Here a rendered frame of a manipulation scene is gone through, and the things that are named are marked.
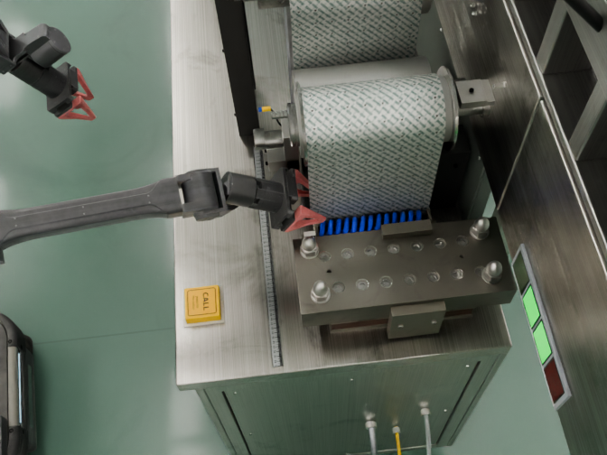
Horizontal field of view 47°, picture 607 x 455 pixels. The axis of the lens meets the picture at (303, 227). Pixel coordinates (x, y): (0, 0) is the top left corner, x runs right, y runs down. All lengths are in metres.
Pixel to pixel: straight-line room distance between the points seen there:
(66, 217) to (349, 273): 0.51
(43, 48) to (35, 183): 1.49
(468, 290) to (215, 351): 0.50
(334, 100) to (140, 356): 1.46
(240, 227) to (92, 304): 1.13
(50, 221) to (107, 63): 2.07
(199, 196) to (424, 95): 0.42
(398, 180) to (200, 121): 0.60
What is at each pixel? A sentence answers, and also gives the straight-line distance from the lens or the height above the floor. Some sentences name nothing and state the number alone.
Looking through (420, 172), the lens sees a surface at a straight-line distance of 1.29.
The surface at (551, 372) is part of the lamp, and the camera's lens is 1.12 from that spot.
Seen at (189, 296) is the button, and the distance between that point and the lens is 1.43.
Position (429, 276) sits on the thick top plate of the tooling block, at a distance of 1.32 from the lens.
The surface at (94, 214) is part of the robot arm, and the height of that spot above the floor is 1.24.
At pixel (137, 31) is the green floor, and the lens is 3.33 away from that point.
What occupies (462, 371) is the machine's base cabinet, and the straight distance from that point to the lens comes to 1.54.
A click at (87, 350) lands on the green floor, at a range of 2.49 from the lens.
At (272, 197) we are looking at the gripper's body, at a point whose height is 1.15.
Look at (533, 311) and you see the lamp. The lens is 1.15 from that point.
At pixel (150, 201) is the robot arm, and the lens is 1.19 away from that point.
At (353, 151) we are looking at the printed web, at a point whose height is 1.24.
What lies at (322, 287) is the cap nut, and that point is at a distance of 1.25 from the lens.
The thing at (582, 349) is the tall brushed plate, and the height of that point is 1.30.
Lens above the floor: 2.20
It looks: 59 degrees down
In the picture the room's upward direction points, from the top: 4 degrees counter-clockwise
